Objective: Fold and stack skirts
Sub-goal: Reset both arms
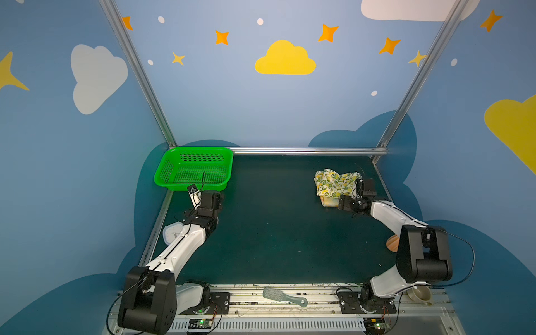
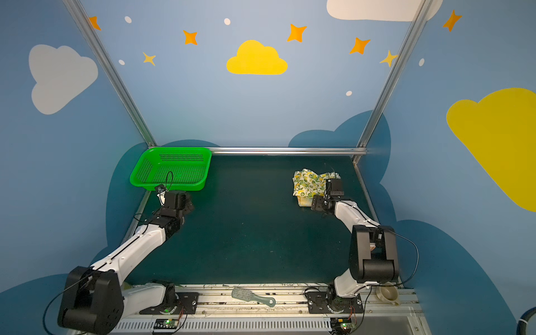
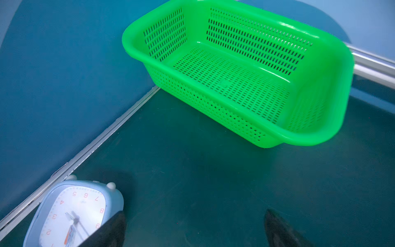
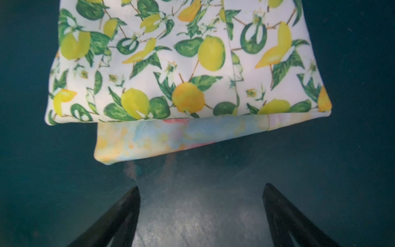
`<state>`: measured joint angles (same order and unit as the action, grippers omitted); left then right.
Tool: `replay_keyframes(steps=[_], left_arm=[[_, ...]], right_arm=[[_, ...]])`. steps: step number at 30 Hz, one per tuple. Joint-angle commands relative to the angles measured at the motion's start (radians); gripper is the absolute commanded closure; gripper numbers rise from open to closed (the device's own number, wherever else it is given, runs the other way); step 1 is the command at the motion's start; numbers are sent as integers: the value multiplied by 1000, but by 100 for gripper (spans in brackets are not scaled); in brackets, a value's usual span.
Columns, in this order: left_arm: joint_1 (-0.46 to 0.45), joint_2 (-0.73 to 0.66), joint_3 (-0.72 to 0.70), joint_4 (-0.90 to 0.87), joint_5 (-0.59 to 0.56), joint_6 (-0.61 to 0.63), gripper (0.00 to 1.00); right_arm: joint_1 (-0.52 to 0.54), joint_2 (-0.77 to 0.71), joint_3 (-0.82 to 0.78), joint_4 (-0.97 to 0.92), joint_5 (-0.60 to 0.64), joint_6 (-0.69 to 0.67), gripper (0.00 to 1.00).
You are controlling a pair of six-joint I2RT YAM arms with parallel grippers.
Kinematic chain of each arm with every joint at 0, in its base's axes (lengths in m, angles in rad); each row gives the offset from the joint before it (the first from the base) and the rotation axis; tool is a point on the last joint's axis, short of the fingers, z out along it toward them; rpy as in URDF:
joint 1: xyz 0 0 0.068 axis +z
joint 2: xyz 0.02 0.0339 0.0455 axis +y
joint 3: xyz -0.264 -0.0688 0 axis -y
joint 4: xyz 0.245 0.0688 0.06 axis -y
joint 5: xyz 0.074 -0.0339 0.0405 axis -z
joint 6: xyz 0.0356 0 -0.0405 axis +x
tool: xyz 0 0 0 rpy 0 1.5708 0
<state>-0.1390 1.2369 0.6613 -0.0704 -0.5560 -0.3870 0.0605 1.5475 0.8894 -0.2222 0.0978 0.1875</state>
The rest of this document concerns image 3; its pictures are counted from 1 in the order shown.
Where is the green plastic basket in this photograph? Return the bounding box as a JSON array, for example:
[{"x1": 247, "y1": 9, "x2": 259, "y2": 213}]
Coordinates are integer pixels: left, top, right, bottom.
[{"x1": 122, "y1": 1, "x2": 354, "y2": 148}]

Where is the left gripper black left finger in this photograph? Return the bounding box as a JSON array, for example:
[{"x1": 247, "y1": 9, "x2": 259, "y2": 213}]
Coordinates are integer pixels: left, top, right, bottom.
[{"x1": 79, "y1": 211, "x2": 127, "y2": 247}]

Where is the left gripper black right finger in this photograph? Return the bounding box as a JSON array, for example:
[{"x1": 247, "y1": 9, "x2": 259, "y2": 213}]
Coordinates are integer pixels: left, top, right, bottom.
[{"x1": 264, "y1": 209, "x2": 314, "y2": 247}]

